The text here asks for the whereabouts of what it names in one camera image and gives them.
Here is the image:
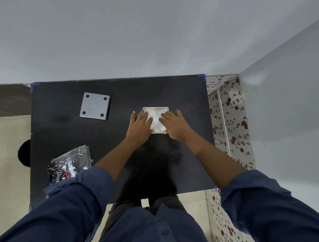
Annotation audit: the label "black round object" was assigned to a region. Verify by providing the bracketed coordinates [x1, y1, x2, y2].
[18, 139, 31, 167]

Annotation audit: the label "white floral patterned cloth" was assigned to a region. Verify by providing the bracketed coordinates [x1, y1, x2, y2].
[205, 74, 256, 242]

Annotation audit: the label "grey square plate black dots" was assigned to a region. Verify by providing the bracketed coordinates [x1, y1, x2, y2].
[79, 92, 110, 121]

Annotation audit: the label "person's right hand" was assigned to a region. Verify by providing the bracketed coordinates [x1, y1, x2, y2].
[159, 110, 194, 143]

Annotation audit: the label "person's left forearm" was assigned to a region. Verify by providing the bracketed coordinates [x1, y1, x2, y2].
[93, 136, 145, 183]

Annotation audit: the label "dark blue shirt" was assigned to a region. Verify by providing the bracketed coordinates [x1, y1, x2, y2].
[0, 166, 319, 242]

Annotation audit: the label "clear bag of chocolate packets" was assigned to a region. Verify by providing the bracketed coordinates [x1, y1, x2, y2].
[47, 145, 92, 185]

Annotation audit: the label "person's right forearm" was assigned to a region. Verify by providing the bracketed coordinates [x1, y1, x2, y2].
[183, 130, 249, 191]

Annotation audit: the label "person's left hand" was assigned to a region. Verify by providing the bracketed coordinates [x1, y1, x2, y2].
[126, 110, 154, 145]

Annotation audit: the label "black trousers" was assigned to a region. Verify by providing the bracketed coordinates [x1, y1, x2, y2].
[99, 193, 188, 242]

